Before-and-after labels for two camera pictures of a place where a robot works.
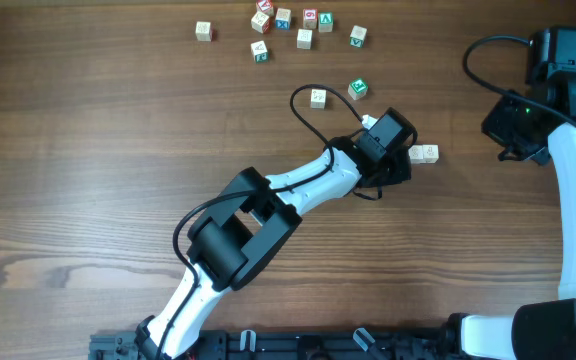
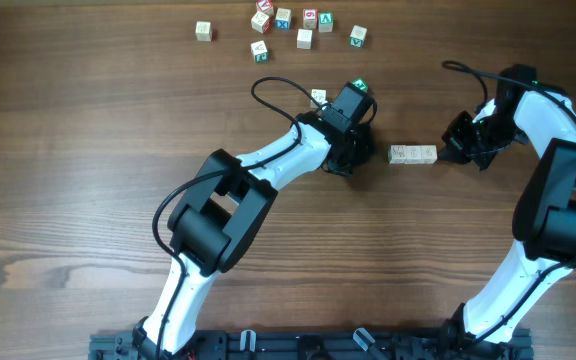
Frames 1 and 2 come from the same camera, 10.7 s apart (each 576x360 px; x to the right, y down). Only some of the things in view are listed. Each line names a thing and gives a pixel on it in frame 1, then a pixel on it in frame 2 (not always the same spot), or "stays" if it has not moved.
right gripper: (510, 132) -> (466, 138)
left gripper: (399, 167) -> (359, 145)
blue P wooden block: (416, 154) stays
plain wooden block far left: (203, 31) stays
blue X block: (283, 19) stays
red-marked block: (430, 153) stays
